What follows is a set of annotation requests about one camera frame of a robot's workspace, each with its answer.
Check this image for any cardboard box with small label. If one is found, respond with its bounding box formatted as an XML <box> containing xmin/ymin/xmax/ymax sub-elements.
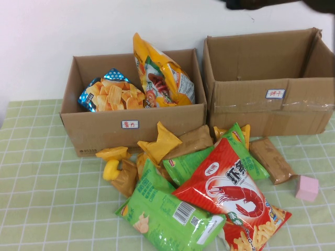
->
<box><xmin>59</xmin><ymin>48</ymin><xmax>208</xmax><ymax>157</ymax></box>

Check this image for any green checked tablecloth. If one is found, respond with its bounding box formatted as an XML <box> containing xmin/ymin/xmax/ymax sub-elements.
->
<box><xmin>0</xmin><ymin>99</ymin><xmax>335</xmax><ymax>251</ymax></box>

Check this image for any blue ridged chips bag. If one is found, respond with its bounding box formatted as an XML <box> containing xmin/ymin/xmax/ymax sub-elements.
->
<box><xmin>77</xmin><ymin>68</ymin><xmax>146</xmax><ymax>112</ymax></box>

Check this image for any large taped cardboard box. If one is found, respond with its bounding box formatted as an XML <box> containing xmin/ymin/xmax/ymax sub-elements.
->
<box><xmin>203</xmin><ymin>27</ymin><xmax>335</xmax><ymax>136</ymax></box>

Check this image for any orange snack packet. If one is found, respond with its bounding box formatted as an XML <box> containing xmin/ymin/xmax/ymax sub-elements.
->
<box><xmin>135</xmin><ymin>152</ymin><xmax>161</xmax><ymax>181</ymax></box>

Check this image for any yellow rubber toy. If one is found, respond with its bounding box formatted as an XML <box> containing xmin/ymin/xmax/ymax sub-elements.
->
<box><xmin>103</xmin><ymin>159</ymin><xmax>123</xmax><ymax>181</ymax></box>

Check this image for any large green chips bag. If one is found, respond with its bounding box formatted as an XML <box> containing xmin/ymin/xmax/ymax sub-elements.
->
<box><xmin>114</xmin><ymin>189</ymin><xmax>227</xmax><ymax>251</ymax></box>

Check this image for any red shrimp chips bag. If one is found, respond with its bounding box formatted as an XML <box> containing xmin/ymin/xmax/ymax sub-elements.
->
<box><xmin>171</xmin><ymin>137</ymin><xmax>293</xmax><ymax>251</ymax></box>

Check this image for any large yellow chips bag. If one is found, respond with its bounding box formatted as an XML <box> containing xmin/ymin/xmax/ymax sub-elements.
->
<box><xmin>132</xmin><ymin>32</ymin><xmax>196</xmax><ymax>108</ymax></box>

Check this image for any brown snack packet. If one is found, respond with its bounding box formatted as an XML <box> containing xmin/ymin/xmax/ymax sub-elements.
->
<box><xmin>109</xmin><ymin>158</ymin><xmax>139</xmax><ymax>199</ymax></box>
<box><xmin>248</xmin><ymin>137</ymin><xmax>298</xmax><ymax>186</ymax></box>
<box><xmin>162</xmin><ymin>124</ymin><xmax>214</xmax><ymax>160</ymax></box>

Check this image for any pink foam cube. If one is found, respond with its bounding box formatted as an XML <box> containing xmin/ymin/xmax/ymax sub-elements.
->
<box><xmin>295</xmin><ymin>175</ymin><xmax>319</xmax><ymax>202</ymax></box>

